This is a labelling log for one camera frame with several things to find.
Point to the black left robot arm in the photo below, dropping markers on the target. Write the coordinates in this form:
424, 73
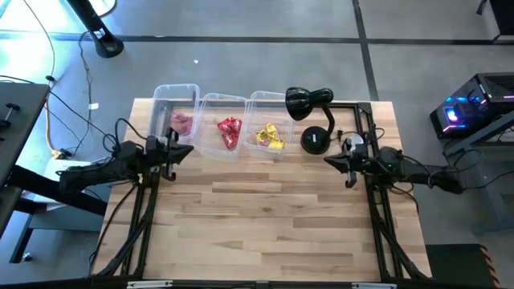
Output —
104, 170

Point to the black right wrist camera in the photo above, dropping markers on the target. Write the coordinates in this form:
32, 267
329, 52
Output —
360, 153

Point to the clear plastic bin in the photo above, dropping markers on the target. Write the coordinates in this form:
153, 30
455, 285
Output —
251, 132
160, 120
209, 140

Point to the white tape piece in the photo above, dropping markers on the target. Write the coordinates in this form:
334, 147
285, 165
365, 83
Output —
93, 106

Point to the black desk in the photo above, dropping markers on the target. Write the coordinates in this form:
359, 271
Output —
20, 120

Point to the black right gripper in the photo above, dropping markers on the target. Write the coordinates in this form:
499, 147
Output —
357, 166

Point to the black floor stand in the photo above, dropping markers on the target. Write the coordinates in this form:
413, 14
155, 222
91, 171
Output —
102, 38

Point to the grey metal side table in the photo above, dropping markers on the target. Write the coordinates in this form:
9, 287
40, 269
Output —
478, 160

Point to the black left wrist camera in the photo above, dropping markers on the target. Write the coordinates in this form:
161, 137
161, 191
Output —
153, 145

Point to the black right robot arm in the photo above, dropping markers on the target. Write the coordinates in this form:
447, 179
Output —
417, 172

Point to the black gooseneck desk lamp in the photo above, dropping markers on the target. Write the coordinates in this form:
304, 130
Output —
316, 140

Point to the black case with hazard stripes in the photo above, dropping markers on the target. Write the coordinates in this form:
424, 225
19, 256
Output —
458, 267

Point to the black computer with coloured lights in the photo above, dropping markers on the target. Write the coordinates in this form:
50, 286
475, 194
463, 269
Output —
474, 104

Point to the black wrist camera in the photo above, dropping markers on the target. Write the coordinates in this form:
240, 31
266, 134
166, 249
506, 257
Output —
153, 145
360, 153

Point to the black desk clamp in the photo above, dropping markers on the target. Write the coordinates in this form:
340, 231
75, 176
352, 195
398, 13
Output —
10, 110

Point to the silver metal bracket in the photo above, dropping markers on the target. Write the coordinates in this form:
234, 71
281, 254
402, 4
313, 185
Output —
373, 286
149, 285

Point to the black cabinet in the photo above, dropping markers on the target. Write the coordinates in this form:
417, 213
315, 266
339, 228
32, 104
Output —
502, 18

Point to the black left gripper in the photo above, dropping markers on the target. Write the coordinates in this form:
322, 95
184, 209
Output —
168, 158

